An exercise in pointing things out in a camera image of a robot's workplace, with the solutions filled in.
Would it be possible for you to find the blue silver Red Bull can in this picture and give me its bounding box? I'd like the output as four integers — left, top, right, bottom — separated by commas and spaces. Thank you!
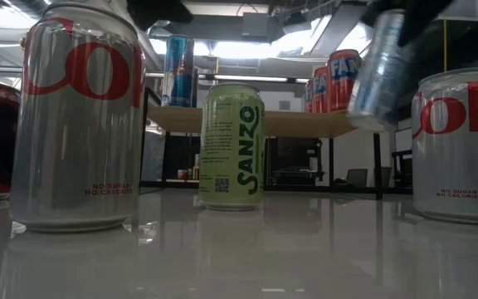
162, 34, 196, 108
346, 8, 414, 132

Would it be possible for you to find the silver Diet Coke can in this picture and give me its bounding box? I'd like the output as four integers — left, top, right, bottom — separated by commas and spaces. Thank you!
9, 2, 147, 233
411, 67, 478, 225

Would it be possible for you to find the green Sanzo can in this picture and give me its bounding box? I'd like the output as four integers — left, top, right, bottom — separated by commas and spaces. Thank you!
198, 81, 266, 212

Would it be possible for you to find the white ceiling box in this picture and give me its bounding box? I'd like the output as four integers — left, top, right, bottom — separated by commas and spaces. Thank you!
437, 0, 478, 22

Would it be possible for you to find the grey ceiling unit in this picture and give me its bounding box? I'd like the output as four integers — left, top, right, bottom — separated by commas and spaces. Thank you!
241, 12, 271, 41

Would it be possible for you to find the wooden shelf with black legs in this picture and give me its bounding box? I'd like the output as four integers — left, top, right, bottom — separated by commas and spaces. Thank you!
139, 86, 385, 200

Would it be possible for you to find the grey fabric cover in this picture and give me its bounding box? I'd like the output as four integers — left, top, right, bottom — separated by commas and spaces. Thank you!
141, 120, 166, 184

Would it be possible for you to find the black perforated cart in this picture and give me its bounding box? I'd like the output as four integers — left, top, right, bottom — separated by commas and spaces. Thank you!
391, 149, 414, 190

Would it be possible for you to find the black desk with monitor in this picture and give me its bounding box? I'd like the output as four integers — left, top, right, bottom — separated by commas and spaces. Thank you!
266, 136, 325, 186

